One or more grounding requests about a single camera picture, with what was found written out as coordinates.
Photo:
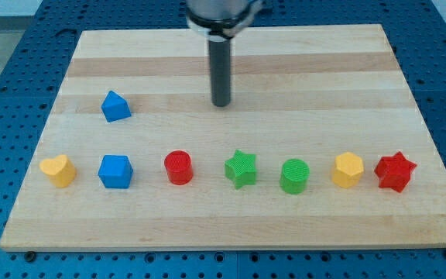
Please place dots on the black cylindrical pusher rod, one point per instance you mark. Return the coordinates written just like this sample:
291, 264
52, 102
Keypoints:
220, 72

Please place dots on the blue triangle block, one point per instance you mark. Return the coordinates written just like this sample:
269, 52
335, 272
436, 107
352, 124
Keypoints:
115, 107

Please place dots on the yellow heart block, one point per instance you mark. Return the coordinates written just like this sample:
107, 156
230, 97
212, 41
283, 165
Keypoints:
59, 170

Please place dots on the green star block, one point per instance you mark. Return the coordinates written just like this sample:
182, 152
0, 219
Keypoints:
241, 169

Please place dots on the red cylinder block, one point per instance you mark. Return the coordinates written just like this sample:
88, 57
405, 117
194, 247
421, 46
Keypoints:
178, 167

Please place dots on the light wooden board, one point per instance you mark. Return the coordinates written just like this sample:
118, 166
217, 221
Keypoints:
305, 92

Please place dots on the green cylinder block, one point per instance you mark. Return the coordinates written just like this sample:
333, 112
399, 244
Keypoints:
294, 175

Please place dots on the blue cube block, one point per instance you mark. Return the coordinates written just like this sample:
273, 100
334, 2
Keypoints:
115, 171

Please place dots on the yellow hexagon block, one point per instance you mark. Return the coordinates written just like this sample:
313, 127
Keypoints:
347, 170

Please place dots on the red star block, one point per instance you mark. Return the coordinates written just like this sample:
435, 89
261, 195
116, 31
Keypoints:
394, 171

